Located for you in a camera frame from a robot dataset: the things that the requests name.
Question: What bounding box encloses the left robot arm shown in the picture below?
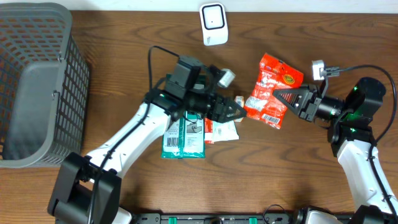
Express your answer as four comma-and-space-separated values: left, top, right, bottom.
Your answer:
47, 55, 246, 224

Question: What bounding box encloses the light green snack packet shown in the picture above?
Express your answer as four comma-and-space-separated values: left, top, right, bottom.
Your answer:
213, 121, 239, 142

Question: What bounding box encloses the right black cable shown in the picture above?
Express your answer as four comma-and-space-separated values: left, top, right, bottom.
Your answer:
323, 64, 398, 212

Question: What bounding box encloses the small orange snack packet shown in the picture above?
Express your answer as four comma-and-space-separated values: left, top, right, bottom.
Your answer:
234, 96, 244, 123

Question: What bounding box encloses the white barcode scanner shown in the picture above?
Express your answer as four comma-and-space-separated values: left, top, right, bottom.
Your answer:
199, 2, 229, 46

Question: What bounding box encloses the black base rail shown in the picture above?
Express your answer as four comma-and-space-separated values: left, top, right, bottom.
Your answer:
131, 211, 307, 224

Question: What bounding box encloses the large red snack bag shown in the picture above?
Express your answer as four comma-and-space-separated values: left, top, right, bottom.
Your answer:
244, 54, 304, 129

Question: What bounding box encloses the white green snack packet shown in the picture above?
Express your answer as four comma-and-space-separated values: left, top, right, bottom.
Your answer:
161, 112, 205, 159

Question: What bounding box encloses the small red snack packet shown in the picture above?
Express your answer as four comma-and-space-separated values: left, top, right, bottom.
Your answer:
204, 118, 214, 144

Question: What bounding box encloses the grey plastic mesh basket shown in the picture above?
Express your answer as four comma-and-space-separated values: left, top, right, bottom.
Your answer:
1, 2, 90, 169

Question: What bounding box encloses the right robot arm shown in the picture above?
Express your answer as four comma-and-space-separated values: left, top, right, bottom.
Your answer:
273, 77, 397, 223

